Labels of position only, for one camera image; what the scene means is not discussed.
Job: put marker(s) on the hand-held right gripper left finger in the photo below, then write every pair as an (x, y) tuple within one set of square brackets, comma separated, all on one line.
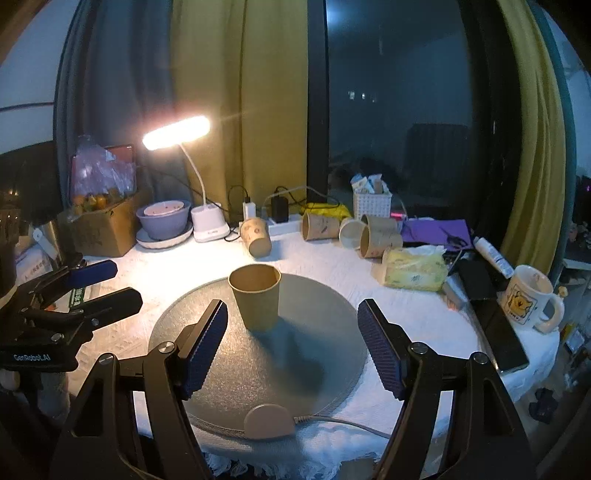
[(207, 346)]

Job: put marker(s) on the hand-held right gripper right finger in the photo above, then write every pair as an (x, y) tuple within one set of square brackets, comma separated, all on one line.
[(381, 350)]

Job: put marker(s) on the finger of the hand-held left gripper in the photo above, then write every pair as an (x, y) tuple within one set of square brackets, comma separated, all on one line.
[(92, 273), (115, 302)]

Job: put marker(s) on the brown paper cup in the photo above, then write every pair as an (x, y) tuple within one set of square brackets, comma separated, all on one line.
[(256, 304), (383, 242), (381, 224), (352, 233), (254, 235), (321, 227)]

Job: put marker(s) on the cardboard box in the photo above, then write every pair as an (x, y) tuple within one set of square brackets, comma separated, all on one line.
[(101, 230)]

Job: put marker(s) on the purple plate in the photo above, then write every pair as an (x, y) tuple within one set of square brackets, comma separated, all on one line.
[(161, 243)]

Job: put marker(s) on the round grey mat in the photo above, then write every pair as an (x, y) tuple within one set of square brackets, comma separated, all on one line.
[(300, 332)]

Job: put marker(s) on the purple bowl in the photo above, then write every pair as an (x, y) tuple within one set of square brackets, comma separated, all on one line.
[(161, 226)]

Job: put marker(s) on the yellow tissue pack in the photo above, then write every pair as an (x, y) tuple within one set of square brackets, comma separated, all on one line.
[(413, 272)]

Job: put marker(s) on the beige round controller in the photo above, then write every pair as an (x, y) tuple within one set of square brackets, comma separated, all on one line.
[(268, 422)]

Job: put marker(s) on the plastic bag of oranges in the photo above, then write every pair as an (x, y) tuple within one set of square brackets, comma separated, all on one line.
[(99, 175)]

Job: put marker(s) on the black case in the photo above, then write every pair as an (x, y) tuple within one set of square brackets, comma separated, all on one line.
[(475, 279)]

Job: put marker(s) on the white desk lamp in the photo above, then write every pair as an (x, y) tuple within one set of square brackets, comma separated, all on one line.
[(210, 226)]

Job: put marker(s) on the black phone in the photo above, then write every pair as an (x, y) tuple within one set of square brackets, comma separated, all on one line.
[(501, 337)]

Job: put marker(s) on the purple cloth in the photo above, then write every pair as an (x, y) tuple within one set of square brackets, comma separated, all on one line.
[(425, 230)]

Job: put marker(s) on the white charger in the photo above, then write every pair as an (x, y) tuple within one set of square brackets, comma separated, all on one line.
[(249, 210)]

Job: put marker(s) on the white power strip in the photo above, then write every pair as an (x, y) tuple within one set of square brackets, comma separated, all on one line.
[(286, 227)]

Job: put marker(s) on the white woven basket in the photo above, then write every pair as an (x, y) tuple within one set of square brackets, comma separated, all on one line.
[(371, 205)]

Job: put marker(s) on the white tube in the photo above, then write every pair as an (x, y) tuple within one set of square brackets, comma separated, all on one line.
[(491, 256)]

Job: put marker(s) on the yellow plastic bag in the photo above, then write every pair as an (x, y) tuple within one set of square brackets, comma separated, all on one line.
[(332, 211)]

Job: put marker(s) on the white cartoon bear mug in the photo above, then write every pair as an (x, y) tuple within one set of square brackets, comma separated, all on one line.
[(521, 300)]

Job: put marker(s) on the black charger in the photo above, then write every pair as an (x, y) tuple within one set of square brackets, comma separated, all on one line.
[(279, 208)]

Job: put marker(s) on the packets in basket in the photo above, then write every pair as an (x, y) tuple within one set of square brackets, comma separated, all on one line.
[(369, 183)]

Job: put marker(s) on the grey curtain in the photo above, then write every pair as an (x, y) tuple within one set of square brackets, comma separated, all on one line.
[(115, 92)]

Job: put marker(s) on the yellow curtain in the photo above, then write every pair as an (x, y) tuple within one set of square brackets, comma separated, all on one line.
[(240, 92), (535, 161)]

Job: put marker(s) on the dark window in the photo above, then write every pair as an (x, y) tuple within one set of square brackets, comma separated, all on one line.
[(392, 92)]

